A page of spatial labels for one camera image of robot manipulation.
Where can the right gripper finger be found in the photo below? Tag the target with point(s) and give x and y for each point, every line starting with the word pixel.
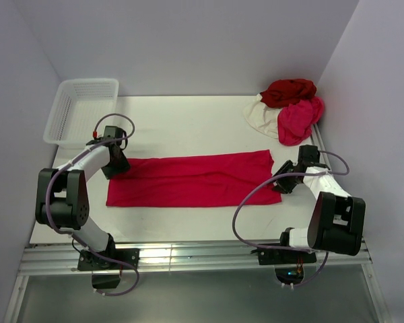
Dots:
pixel 283 187
pixel 286 168

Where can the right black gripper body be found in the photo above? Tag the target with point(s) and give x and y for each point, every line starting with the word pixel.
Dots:
pixel 288 182

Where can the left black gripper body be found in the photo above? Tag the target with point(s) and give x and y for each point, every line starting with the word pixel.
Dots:
pixel 116 166

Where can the bright red t-shirt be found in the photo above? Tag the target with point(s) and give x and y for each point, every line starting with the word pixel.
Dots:
pixel 195 181

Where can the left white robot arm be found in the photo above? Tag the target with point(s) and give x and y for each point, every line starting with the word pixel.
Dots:
pixel 62 201

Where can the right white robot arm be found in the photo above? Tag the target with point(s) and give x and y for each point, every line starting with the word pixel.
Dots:
pixel 337 220

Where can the pink t-shirt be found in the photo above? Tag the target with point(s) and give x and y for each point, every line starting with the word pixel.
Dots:
pixel 294 122

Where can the white t-shirt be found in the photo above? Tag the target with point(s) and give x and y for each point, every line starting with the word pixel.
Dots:
pixel 261 117

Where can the white plastic mesh basket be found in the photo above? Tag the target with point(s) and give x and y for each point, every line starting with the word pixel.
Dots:
pixel 78 105

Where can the dark red t-shirt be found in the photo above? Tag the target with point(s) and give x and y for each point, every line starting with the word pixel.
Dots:
pixel 283 92

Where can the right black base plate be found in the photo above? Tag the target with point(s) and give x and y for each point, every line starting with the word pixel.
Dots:
pixel 276 257

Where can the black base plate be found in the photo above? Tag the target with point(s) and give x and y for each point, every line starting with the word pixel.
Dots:
pixel 276 257
pixel 120 259

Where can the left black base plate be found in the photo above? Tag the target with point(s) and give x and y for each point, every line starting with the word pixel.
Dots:
pixel 120 259

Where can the aluminium mounting rail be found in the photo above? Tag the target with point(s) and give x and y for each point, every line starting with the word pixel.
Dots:
pixel 61 259

